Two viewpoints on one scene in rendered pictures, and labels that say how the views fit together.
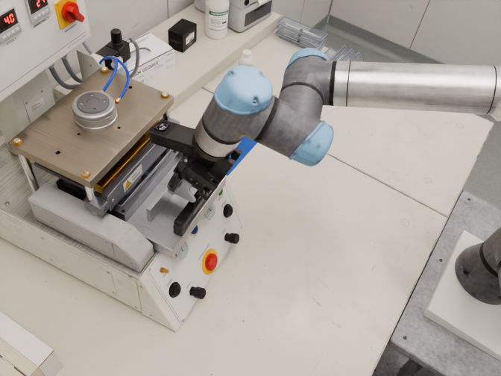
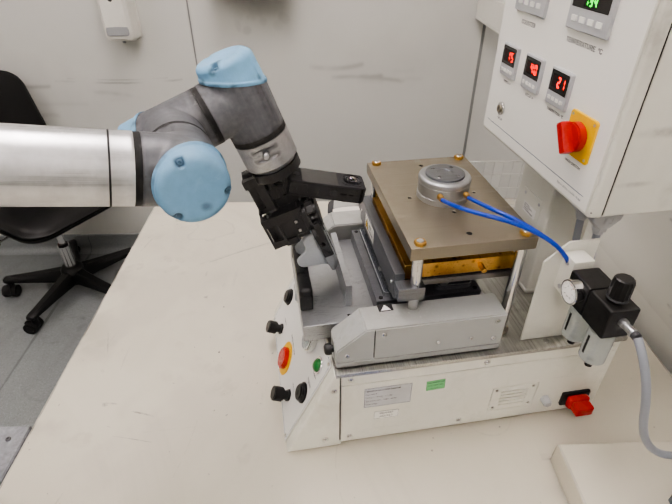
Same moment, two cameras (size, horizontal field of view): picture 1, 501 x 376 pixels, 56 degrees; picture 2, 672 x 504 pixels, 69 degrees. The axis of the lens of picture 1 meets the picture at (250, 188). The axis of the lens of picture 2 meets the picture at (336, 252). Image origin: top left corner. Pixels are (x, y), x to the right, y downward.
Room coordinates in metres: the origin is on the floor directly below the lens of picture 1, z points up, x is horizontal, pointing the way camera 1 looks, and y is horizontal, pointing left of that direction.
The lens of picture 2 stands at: (1.15, -0.15, 1.47)
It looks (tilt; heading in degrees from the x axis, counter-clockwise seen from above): 35 degrees down; 151
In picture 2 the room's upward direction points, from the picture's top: straight up
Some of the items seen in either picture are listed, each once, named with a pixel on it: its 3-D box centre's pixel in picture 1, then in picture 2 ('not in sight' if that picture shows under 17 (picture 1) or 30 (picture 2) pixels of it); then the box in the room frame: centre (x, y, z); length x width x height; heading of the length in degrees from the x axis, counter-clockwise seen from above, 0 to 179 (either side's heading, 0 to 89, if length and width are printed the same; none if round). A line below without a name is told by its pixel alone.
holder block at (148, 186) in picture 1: (121, 169); (410, 263); (0.63, 0.28, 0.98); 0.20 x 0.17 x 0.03; 161
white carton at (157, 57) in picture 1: (135, 63); not in sight; (1.19, 0.42, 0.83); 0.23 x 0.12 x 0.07; 146
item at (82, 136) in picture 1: (91, 116); (463, 214); (0.68, 0.34, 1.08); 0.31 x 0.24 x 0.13; 161
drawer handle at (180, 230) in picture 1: (197, 202); (301, 270); (0.57, 0.10, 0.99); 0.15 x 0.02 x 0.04; 161
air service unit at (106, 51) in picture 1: (115, 63); (589, 311); (0.90, 0.36, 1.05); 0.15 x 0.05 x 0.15; 161
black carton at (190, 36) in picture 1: (182, 35); not in sight; (1.39, 0.31, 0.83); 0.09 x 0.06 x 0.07; 160
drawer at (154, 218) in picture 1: (140, 182); (382, 271); (0.62, 0.23, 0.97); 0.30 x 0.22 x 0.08; 71
